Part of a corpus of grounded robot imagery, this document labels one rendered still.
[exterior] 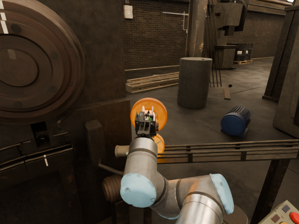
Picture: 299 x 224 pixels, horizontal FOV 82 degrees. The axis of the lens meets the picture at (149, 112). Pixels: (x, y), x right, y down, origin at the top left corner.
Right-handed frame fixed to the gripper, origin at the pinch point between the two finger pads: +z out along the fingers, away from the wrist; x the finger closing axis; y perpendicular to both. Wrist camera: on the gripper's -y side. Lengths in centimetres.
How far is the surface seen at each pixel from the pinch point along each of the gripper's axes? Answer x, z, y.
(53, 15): 35, 12, 34
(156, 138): -3.5, 1.4, -17.2
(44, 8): 37, 12, 36
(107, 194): 19.9, -16.4, -40.2
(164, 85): -11, 359, -193
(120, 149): 14.6, -1.1, -24.0
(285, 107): -171, 141, -98
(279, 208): -51, -25, -24
